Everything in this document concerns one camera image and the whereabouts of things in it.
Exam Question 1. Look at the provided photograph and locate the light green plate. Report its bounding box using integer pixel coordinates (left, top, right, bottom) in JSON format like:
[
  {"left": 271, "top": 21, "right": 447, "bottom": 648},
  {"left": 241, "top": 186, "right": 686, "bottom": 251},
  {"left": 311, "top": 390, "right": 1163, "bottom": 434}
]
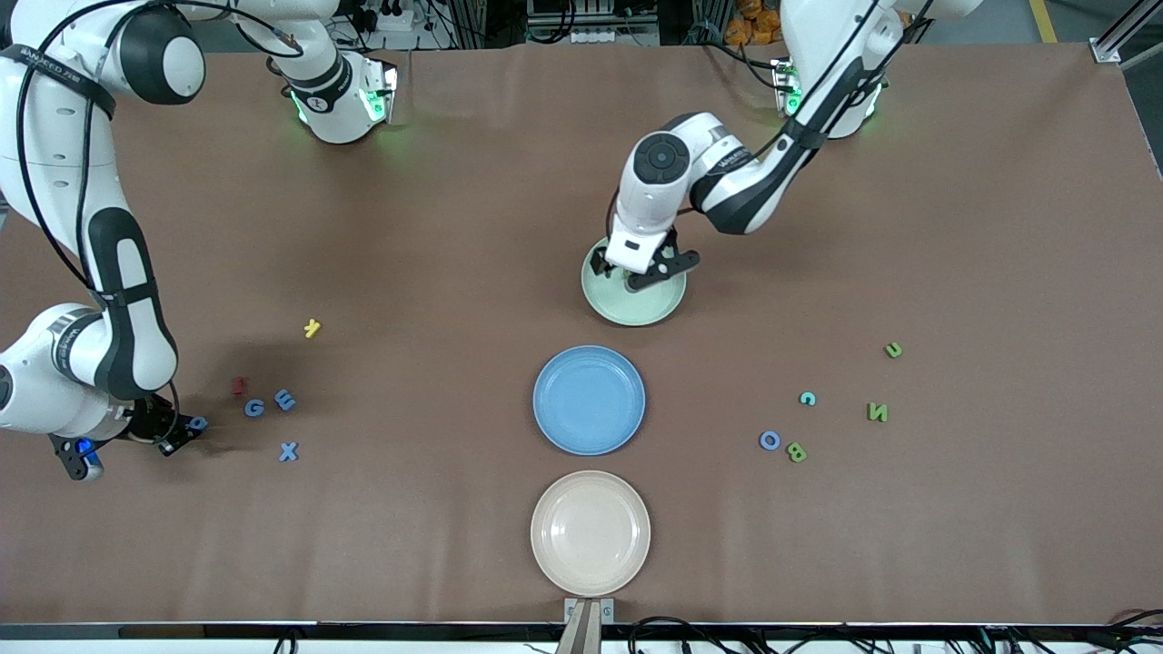
[{"left": 581, "top": 238, "right": 688, "bottom": 327}]

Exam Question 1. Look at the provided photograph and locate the blue plate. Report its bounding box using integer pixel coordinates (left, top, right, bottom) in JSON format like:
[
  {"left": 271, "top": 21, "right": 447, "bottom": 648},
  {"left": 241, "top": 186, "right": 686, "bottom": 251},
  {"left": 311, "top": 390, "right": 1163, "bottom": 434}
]
[{"left": 532, "top": 344, "right": 647, "bottom": 457}]

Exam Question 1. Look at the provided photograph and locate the brown table cover sheet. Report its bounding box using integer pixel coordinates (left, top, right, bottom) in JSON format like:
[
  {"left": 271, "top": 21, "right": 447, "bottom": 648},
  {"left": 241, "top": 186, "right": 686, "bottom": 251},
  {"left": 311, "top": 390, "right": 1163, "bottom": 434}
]
[{"left": 0, "top": 41, "right": 1163, "bottom": 628}]

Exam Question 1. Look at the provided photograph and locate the dark equipment rack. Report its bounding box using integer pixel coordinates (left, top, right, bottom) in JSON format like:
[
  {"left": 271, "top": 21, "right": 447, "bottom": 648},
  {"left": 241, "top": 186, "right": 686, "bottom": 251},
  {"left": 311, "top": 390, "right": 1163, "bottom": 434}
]
[{"left": 525, "top": 0, "right": 662, "bottom": 48}]

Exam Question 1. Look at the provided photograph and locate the beige plate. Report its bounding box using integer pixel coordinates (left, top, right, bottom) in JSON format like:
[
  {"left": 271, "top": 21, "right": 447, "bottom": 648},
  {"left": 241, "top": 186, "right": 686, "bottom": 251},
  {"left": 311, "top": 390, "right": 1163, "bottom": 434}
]
[{"left": 530, "top": 470, "right": 652, "bottom": 598}]

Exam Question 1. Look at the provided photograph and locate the orange bags pile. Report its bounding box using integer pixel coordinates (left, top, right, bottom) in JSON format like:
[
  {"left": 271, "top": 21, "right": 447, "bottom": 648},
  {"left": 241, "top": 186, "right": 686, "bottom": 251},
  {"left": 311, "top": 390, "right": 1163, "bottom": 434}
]
[{"left": 724, "top": 0, "right": 788, "bottom": 46}]

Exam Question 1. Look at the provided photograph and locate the white power strip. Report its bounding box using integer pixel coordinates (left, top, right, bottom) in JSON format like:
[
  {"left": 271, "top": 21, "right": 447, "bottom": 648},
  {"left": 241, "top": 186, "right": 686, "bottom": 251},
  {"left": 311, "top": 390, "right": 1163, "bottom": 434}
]
[{"left": 350, "top": 0, "right": 415, "bottom": 34}]

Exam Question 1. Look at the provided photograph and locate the black table edge rail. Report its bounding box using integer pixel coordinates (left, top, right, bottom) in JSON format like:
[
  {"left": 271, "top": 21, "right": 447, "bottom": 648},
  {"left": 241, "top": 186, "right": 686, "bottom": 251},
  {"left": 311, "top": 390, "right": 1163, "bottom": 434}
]
[{"left": 0, "top": 621, "right": 1163, "bottom": 642}]

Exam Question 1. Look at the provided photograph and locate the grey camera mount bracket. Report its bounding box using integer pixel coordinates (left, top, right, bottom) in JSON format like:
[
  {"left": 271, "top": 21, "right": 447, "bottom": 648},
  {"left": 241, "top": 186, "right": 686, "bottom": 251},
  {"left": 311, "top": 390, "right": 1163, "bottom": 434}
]
[{"left": 563, "top": 598, "right": 615, "bottom": 654}]

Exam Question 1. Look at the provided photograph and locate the black cable bundle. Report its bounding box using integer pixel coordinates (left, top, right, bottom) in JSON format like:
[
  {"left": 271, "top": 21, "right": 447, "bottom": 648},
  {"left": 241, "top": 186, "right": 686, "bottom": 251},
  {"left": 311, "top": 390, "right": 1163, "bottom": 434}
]
[{"left": 627, "top": 610, "right": 1163, "bottom": 654}]

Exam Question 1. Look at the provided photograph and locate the aluminium frame profile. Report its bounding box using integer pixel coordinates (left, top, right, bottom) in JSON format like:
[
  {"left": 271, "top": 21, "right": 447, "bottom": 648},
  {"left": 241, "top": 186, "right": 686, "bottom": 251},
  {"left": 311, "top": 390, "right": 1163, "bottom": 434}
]
[{"left": 1090, "top": 0, "right": 1163, "bottom": 66}]

